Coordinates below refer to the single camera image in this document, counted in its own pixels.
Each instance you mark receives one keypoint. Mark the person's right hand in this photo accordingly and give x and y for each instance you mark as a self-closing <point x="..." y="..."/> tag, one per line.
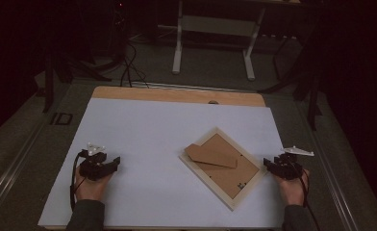
<point x="294" y="191"/>

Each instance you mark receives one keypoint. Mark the white metal desk frame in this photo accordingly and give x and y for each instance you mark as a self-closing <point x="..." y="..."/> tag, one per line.
<point x="215" y="25"/>

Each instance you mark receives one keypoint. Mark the wooden picture frame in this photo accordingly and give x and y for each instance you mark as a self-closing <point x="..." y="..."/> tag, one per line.
<point x="231" y="179"/>

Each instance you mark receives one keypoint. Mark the black metal stand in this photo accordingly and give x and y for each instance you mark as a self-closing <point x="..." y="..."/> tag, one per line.
<point x="312" y="102"/>
<point x="50" y="83"/>

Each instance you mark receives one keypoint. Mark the metal floor rail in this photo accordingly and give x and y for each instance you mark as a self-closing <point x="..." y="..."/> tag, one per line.
<point x="334" y="179"/>
<point x="193" y="87"/>
<point x="10" y="179"/>

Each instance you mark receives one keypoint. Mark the white table mat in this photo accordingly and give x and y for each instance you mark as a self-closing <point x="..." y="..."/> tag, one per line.
<point x="145" y="192"/>

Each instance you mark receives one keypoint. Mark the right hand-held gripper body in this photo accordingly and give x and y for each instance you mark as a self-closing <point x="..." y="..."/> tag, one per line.
<point x="289" y="166"/>

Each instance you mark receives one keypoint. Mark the person's left hand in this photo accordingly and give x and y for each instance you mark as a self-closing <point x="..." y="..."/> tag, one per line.
<point x="90" y="189"/>

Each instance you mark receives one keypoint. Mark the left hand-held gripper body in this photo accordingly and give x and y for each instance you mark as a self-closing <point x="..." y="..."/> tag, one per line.
<point x="92" y="166"/>

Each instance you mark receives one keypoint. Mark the black floor socket plate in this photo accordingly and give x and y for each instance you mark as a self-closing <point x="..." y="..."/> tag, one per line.
<point x="61" y="118"/>

